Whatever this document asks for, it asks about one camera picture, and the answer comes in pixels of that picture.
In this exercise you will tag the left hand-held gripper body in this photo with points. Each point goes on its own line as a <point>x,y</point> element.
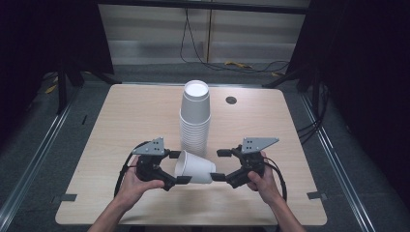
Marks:
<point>151,148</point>

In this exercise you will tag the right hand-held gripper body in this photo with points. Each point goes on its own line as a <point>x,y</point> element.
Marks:
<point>256,144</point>

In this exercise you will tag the single white paper cup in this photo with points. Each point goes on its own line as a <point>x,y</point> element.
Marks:
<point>196,167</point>

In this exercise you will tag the stack of white paper cups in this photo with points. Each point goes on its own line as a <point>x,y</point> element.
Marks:
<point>195,125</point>

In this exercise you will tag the person's right hand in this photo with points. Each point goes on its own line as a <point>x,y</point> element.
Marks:
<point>266,185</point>

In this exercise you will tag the person's left hand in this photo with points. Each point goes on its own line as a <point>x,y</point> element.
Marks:
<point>135,190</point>

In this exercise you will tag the round dark table grommet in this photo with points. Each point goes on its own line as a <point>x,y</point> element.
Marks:
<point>231,100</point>

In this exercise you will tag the black stand legs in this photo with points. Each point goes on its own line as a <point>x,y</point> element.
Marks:
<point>62,90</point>
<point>283,79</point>

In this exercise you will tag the grey tape strip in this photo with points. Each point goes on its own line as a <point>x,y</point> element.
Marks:
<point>68,197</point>
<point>316,195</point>

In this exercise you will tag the long yellow strip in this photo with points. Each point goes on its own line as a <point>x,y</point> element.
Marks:
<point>238,64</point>

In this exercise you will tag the yellow tape piece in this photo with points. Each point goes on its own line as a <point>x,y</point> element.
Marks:
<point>51,89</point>

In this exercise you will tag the thin vertical pole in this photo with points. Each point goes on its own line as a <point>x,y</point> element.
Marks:
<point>209,35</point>

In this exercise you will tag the metal floor rail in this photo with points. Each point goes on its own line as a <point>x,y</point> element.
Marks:
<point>38,151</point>
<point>335,161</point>

